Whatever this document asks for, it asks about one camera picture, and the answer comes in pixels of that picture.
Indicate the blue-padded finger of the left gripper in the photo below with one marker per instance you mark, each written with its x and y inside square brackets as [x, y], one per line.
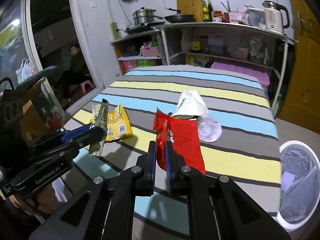
[72, 134]

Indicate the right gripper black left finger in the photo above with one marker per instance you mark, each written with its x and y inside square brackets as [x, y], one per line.
[147, 162]

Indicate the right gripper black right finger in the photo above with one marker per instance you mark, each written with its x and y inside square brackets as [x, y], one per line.
[174, 162]

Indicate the olive green wrapper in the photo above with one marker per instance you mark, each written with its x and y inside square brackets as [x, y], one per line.
[99, 119]

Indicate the red snack wrapper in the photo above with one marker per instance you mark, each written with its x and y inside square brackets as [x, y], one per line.
[184, 137]

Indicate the clear plastic cup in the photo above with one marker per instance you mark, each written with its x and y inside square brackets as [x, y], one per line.
[208, 129]

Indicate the yellow snack packet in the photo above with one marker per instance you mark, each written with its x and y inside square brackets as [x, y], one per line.
[118, 124]

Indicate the white trash bin with liner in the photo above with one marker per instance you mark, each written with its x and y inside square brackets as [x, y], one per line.
[299, 192]

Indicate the left hand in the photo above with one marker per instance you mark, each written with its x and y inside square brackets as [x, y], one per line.
[43, 202]

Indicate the pink plastic stool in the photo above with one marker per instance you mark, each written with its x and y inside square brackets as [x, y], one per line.
[86, 85]

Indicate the white paper bag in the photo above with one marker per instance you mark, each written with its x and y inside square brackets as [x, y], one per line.
[190, 104]

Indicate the seated person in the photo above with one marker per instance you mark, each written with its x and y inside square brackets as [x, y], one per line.
[75, 75]

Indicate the white plastic shopping bag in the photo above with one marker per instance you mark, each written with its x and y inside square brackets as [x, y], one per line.
[25, 71]

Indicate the white power strip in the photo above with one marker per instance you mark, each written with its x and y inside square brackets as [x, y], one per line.
[114, 30]

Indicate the pink plastic basket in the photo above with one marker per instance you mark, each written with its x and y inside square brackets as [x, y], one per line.
[148, 51]

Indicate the black induction cooker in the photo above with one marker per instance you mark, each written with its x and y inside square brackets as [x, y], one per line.
[134, 29]

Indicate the green glass bottle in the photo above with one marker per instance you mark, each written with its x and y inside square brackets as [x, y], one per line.
[277, 106]

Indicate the yellow-label oil bottle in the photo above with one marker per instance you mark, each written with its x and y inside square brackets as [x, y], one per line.
[195, 41]

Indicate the blue liquid jug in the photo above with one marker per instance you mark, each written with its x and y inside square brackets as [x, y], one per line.
[216, 44]

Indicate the white metal shelf rack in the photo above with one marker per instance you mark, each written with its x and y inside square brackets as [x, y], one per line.
[245, 46]

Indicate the yellow wooden door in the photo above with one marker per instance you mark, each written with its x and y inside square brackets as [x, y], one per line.
[301, 104]

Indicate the stainless steel steamer pot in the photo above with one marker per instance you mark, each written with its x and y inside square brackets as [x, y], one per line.
[144, 16]

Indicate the black frying pan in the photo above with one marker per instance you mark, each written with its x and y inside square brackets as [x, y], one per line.
[179, 17]

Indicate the pink utensil box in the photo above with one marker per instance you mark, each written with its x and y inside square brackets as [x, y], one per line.
[237, 17]

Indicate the wooden cutting board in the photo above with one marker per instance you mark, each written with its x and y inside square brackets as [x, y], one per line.
[194, 7]

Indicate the white plastic container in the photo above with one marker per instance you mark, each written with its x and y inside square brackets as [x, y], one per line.
[255, 17]

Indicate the white electric kettle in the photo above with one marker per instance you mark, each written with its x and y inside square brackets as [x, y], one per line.
[274, 18]

